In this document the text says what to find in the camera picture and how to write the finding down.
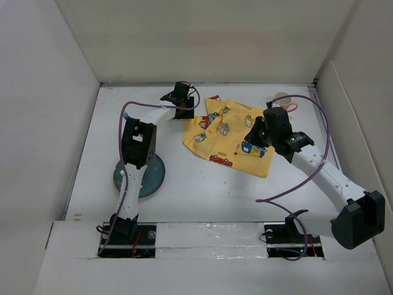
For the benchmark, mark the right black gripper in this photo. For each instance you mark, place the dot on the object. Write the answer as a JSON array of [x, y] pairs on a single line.
[[252, 137]]

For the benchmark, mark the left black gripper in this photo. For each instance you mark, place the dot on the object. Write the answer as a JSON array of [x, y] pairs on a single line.
[[188, 115]]

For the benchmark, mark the yellow car-print cloth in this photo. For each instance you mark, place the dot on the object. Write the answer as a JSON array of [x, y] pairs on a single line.
[[219, 136]]

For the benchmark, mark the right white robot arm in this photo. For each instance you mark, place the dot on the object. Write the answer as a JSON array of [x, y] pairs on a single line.
[[361, 214]]

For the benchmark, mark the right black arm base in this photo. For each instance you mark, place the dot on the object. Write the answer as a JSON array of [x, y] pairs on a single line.
[[285, 240]]

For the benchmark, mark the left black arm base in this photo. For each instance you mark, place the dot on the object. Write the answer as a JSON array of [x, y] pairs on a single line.
[[118, 246]]

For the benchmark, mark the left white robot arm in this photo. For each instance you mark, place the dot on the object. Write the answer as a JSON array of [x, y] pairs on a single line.
[[137, 143]]

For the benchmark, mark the pink ceramic mug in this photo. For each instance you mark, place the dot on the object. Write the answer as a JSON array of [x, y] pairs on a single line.
[[285, 101]]

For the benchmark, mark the teal ceramic plate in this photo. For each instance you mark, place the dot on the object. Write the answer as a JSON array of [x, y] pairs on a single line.
[[152, 179]]

